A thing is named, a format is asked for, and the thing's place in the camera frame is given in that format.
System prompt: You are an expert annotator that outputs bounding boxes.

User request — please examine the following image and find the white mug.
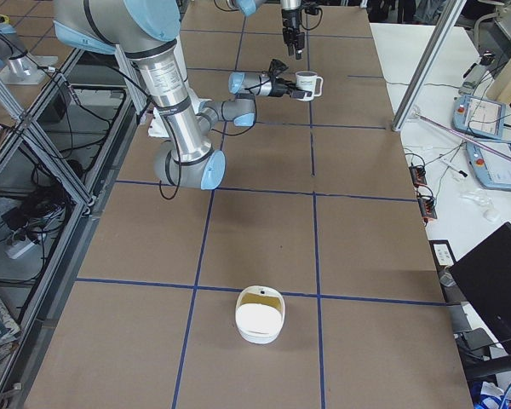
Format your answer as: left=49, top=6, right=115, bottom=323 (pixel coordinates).
left=296, top=71, right=324, bottom=100

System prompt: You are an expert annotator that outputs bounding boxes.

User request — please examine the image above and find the aluminium side frame rail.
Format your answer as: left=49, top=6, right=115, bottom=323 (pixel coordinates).
left=0, top=49, right=146, bottom=408

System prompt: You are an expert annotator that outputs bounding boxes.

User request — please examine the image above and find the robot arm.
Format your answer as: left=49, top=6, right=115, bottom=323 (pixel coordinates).
left=214, top=0, right=305, bottom=60
left=54, top=0, right=314, bottom=190

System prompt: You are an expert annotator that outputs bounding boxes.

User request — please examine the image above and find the purple grabber stick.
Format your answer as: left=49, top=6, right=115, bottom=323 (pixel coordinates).
left=412, top=112, right=511, bottom=163

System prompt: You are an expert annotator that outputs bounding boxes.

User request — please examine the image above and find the black monitor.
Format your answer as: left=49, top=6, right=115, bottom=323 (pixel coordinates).
left=450, top=222, right=511, bottom=354

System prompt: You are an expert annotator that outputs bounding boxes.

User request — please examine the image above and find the teach pendant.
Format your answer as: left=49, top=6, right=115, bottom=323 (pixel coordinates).
left=466, top=139, right=511, bottom=191
left=452, top=95, right=506, bottom=140

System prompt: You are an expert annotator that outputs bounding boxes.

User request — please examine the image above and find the far teach pendant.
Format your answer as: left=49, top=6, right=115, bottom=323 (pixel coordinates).
left=452, top=95, right=506, bottom=140

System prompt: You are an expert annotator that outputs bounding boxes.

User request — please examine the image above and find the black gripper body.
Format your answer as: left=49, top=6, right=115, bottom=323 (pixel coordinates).
left=281, top=7, right=301, bottom=31
left=268, top=81, right=290, bottom=97

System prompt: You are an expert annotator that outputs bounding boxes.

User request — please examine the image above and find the aluminium frame post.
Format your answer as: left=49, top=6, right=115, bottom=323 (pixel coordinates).
left=392, top=0, right=466, bottom=131

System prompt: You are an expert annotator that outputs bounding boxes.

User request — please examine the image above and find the white bowl container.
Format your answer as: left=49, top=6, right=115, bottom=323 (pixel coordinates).
left=235, top=285, right=286, bottom=344

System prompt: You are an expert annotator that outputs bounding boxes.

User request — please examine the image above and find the near teach pendant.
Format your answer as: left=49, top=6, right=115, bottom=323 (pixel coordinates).
left=466, top=139, right=511, bottom=191

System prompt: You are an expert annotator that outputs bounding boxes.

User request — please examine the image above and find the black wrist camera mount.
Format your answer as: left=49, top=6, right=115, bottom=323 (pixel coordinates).
left=267, top=59, right=289, bottom=78
left=301, top=2, right=322, bottom=16

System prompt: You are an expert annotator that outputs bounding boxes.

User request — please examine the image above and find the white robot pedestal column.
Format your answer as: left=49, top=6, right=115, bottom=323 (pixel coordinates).
left=146, top=37, right=213, bottom=141

